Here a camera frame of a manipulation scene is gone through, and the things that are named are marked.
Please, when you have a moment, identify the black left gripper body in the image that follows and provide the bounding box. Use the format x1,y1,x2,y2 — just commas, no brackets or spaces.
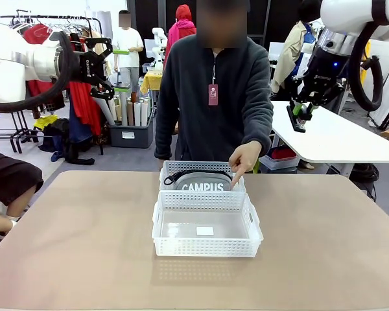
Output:
73,51,101,86

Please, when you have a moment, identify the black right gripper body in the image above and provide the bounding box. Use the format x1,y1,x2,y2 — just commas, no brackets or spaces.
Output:
306,48,346,98

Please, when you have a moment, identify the grey CAMPUS pencil pouch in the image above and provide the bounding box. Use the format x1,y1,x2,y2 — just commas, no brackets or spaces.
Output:
163,170,234,192

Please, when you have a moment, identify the person's left forearm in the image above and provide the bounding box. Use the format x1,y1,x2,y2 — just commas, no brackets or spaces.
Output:
241,106,275,153

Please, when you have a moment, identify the person's right forearm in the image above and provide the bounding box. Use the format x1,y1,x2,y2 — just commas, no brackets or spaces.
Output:
154,106,179,161

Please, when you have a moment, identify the person's left hand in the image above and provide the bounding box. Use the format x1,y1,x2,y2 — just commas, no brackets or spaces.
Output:
229,141,263,191

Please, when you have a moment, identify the beige hanging garment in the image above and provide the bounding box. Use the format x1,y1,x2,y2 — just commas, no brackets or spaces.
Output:
93,32,113,77

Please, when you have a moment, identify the thick grey fabric roll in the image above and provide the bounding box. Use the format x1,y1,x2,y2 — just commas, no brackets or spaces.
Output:
93,97,116,126

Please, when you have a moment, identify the long red dress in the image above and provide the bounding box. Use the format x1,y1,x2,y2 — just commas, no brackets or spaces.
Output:
67,32,103,135

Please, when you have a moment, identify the person in white t-shirt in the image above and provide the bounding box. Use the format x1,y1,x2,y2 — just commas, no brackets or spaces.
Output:
112,10,145,95

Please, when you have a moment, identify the tall pale cardboard tube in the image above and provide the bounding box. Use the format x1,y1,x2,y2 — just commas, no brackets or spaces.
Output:
118,92,128,126

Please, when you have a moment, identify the brown fabric roll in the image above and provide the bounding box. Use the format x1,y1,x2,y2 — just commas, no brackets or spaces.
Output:
132,91,139,127

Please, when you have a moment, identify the black metal clothes rack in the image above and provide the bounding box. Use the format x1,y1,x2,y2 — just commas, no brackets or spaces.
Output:
0,14,104,153

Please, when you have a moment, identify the mannequin with beige coat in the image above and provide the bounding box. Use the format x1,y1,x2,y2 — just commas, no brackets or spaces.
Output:
270,0,315,95

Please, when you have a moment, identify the white work table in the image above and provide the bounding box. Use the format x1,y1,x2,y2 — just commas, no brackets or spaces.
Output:
270,100,389,165

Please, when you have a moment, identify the yellow table cloth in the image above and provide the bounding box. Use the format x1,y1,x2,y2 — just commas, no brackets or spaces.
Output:
139,71,165,95

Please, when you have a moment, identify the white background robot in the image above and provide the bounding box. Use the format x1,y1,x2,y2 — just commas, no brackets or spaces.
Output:
151,27,168,71

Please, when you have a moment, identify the black clothing pile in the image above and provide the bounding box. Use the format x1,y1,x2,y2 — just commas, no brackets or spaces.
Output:
38,118,95,166

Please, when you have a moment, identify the dark grey storage bin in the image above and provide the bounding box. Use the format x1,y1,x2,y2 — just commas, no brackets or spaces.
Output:
108,121,155,149

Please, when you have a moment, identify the clear box with red contents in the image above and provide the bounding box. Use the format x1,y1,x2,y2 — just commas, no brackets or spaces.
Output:
259,146,301,171

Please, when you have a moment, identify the red jacket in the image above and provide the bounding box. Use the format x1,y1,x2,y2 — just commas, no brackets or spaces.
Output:
22,24,69,104

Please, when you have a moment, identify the yellow-green garment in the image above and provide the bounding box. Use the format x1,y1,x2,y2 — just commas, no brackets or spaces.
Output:
33,115,59,130

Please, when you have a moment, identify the person in red hood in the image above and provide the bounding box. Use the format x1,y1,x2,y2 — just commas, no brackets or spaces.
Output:
167,5,197,62

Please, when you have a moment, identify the person in dark fleece jacket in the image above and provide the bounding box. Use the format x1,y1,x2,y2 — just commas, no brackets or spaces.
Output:
154,0,275,171

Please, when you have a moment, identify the maroon name badge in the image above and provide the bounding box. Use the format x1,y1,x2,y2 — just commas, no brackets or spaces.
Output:
207,84,218,106

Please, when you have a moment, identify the black bag under table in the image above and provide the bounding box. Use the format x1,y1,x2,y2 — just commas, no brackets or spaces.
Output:
349,163,380,200

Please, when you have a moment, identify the small white perforated plastic basket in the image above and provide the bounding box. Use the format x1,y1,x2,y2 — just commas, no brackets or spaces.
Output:
158,160,246,194

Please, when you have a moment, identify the seated person in black shorts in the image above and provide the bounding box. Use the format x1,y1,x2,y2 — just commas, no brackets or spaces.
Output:
0,124,45,240

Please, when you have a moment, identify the large white perforated plastic basket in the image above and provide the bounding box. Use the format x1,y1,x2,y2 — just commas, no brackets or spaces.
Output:
151,190,264,259

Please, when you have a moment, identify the black hose of left arm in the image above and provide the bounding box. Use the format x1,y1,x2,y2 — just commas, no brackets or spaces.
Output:
0,30,76,113

